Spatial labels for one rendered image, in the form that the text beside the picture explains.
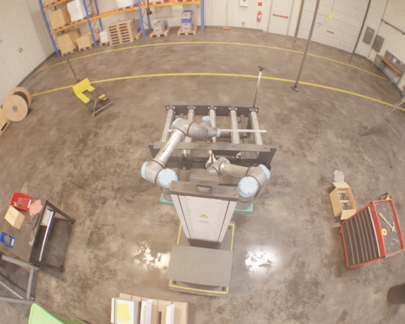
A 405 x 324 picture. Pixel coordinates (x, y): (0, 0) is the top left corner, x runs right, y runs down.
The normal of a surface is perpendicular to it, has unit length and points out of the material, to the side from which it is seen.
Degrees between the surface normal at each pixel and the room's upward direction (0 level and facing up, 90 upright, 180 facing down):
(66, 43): 90
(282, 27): 90
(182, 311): 0
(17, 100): 90
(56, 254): 0
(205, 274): 0
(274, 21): 90
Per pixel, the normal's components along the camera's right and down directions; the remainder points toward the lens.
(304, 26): -0.04, 0.81
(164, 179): 0.11, -0.53
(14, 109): 0.44, 0.72
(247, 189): -0.11, -0.50
